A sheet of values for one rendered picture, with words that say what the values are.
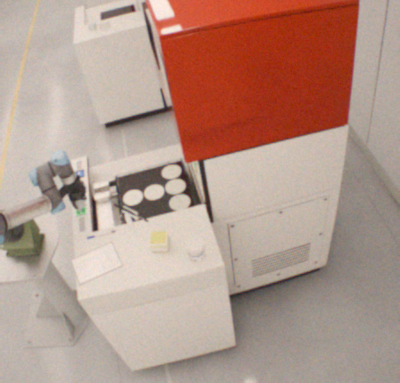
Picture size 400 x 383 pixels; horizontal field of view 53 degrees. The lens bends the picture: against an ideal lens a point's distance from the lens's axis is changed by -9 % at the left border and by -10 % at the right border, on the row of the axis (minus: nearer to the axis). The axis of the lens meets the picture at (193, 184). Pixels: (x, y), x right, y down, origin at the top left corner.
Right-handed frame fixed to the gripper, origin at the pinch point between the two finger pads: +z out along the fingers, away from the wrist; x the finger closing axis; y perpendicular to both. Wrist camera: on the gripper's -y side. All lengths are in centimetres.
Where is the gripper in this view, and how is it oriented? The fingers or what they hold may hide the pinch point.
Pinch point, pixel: (79, 209)
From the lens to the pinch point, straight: 211.4
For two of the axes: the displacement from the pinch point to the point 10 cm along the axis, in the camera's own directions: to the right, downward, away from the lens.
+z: 1.4, 6.9, 7.1
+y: 9.7, -2.5, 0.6
